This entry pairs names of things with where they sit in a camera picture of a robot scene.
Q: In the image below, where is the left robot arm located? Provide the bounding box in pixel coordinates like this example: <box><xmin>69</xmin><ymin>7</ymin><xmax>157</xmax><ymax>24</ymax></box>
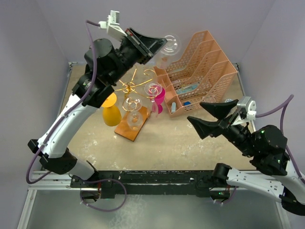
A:
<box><xmin>28</xmin><ymin>28</ymin><xmax>167</xmax><ymax>187</ymax></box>

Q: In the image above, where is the light blue small bottle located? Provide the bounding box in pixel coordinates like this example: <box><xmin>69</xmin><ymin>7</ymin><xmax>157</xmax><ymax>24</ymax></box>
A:
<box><xmin>171</xmin><ymin>102</ymin><xmax>177</xmax><ymax>114</ymax></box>

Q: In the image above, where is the pink plastic wine glass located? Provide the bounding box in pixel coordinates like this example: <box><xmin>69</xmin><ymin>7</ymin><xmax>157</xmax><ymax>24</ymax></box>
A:
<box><xmin>152</xmin><ymin>88</ymin><xmax>165</xmax><ymax>115</ymax></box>

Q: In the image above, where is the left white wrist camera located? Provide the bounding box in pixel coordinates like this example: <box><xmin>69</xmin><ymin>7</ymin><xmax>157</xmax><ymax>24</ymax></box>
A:
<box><xmin>98</xmin><ymin>10</ymin><xmax>126</xmax><ymax>42</ymax></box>

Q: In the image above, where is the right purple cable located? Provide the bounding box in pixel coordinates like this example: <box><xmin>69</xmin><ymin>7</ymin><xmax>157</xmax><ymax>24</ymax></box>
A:
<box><xmin>254</xmin><ymin>94</ymin><xmax>305</xmax><ymax>184</ymax></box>

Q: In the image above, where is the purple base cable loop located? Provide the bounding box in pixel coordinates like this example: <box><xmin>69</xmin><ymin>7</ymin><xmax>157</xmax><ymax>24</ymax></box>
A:
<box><xmin>80</xmin><ymin>179</ymin><xmax>128</xmax><ymax>212</ymax></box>

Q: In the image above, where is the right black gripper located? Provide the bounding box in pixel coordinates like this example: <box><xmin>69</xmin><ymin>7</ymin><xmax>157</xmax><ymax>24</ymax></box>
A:
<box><xmin>185</xmin><ymin>98</ymin><xmax>256</xmax><ymax>156</ymax></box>

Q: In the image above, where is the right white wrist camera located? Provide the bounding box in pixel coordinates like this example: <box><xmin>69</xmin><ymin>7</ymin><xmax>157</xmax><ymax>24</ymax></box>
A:
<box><xmin>235</xmin><ymin>96</ymin><xmax>256</xmax><ymax>123</ymax></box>

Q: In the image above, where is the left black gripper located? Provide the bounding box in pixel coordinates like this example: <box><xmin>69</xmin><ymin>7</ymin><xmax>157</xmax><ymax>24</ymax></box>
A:
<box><xmin>107</xmin><ymin>28</ymin><xmax>167</xmax><ymax>84</ymax></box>

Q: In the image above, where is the clear champagne flute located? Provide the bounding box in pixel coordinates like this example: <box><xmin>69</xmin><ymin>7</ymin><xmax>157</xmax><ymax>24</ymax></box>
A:
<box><xmin>144</xmin><ymin>82</ymin><xmax>163</xmax><ymax>118</ymax></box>

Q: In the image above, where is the yellow plastic wine glass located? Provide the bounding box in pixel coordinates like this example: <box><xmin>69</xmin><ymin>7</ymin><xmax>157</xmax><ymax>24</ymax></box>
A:
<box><xmin>102</xmin><ymin>93</ymin><xmax>122</xmax><ymax>126</ymax></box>

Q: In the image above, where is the gold wire wine glass rack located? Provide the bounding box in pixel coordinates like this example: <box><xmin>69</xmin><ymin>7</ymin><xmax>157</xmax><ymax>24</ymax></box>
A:
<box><xmin>114</xmin><ymin>69</ymin><xmax>161</xmax><ymax>142</ymax></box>

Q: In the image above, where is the clear wine glass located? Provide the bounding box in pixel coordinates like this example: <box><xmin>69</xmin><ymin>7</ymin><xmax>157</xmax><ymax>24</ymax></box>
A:
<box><xmin>156</xmin><ymin>33</ymin><xmax>182</xmax><ymax>69</ymax></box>
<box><xmin>122</xmin><ymin>96</ymin><xmax>143</xmax><ymax>130</ymax></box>

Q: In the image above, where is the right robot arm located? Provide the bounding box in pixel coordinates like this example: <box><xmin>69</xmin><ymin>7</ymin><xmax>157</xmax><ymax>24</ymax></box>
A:
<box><xmin>187</xmin><ymin>96</ymin><xmax>305</xmax><ymax>216</ymax></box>

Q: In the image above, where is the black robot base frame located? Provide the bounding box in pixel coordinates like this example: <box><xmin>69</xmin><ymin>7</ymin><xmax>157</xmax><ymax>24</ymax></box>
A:
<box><xmin>71</xmin><ymin>163</ymin><xmax>232</xmax><ymax>199</ymax></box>

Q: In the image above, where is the orange plastic file organizer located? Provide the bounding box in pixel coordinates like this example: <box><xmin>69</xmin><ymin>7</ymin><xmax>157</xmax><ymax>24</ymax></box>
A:
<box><xmin>154</xmin><ymin>31</ymin><xmax>237</xmax><ymax>118</ymax></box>

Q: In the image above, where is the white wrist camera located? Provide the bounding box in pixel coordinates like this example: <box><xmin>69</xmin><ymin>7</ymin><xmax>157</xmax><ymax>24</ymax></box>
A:
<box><xmin>98</xmin><ymin>10</ymin><xmax>126</xmax><ymax>42</ymax></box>
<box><xmin>235</xmin><ymin>96</ymin><xmax>256</xmax><ymax>123</ymax></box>

